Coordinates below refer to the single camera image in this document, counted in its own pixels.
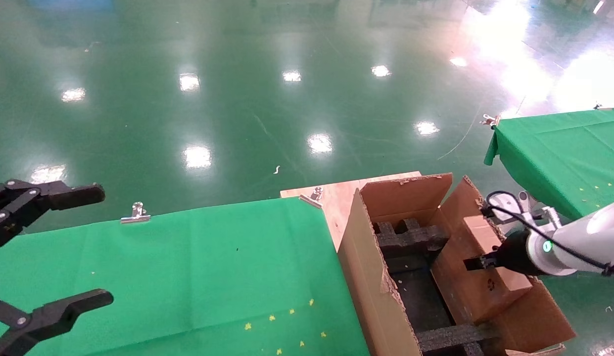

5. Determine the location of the small brown cardboard box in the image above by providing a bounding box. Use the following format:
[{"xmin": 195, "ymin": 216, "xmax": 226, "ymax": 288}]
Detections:
[{"xmin": 430, "ymin": 215, "xmax": 533, "ymax": 324}]

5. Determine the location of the large open cardboard carton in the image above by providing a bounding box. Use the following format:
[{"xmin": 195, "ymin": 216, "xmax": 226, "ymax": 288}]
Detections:
[{"xmin": 336, "ymin": 172, "xmax": 577, "ymax": 356}]

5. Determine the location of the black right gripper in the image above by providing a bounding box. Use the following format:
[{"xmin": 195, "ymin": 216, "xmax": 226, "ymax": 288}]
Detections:
[{"xmin": 463, "ymin": 230, "xmax": 535, "ymax": 273}]

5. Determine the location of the grey camera mounting bracket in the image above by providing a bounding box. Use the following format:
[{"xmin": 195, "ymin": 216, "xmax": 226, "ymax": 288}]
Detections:
[{"xmin": 517, "ymin": 207, "xmax": 562, "ymax": 229}]

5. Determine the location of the large green table cloth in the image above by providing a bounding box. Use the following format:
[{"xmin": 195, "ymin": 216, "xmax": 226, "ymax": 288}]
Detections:
[{"xmin": 0, "ymin": 197, "xmax": 372, "ymax": 356}]

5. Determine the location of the small green table cloth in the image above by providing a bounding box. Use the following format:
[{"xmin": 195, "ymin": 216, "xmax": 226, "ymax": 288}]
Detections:
[{"xmin": 483, "ymin": 106, "xmax": 614, "ymax": 221}]

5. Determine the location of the black camera cable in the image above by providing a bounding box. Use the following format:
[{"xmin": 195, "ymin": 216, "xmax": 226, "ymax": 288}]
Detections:
[{"xmin": 485, "ymin": 190, "xmax": 614, "ymax": 276}]

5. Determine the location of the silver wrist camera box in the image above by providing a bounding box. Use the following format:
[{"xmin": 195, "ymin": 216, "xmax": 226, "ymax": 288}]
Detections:
[{"xmin": 489, "ymin": 193, "xmax": 518, "ymax": 218}]

